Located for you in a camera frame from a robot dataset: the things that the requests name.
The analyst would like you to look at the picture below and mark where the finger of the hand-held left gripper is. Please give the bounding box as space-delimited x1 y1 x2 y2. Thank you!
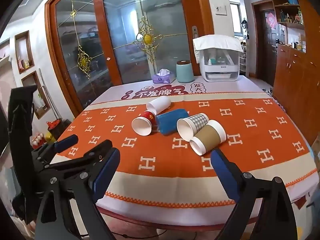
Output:
31 134 79 163
41 139 113 175

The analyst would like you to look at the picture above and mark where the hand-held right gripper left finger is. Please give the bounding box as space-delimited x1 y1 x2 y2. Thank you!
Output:
35 148 121 240

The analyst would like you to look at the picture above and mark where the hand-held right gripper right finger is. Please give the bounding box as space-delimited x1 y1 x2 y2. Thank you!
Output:
210 148 304 240

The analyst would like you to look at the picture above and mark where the brown sleeved paper cup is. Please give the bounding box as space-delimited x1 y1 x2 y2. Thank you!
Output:
189 119 227 155

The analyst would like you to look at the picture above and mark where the red paper cup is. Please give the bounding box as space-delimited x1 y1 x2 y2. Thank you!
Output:
132 110 157 136

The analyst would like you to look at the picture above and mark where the plaid paper cup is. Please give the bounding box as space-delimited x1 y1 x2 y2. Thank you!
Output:
176 113 209 140

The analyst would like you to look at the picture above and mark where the blue cup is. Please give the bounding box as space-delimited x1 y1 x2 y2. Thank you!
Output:
155 108 190 136

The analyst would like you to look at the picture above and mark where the white paper cup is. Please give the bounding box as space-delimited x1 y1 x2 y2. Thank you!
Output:
146 97 172 114

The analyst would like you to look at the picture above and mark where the pack of small bottles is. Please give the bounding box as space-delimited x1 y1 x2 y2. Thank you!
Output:
30 134 47 150

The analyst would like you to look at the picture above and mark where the red bag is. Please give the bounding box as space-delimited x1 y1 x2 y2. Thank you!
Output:
46 120 63 131

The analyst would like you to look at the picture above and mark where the orange patterned tablecloth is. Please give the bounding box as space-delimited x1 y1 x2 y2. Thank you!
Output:
56 97 319 209
60 76 319 222

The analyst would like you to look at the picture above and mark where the glass sliding door panel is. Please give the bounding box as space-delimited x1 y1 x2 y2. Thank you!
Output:
45 0 123 120
92 0 208 85

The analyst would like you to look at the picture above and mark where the purple tissue box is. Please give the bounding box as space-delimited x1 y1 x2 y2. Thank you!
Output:
151 69 176 84

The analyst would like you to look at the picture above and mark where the white countertop appliance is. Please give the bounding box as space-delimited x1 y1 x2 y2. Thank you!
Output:
199 47 240 82

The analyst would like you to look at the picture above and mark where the teal canister with brown lid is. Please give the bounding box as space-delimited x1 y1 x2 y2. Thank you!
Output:
176 60 194 83

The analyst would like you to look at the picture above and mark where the plastic drawer tower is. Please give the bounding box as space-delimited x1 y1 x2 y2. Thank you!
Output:
239 39 250 77

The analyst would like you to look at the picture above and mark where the wooden cabinet with shelves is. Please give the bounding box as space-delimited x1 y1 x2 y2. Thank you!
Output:
269 0 320 145

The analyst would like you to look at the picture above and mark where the white towel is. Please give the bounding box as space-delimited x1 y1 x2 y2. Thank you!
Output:
192 34 243 53

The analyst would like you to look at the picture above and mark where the dark entry door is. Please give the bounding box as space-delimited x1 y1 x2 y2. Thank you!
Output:
260 7 280 85

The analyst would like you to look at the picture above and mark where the wall niche with items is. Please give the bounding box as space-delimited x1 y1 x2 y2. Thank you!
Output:
14 30 35 74
21 70 52 119

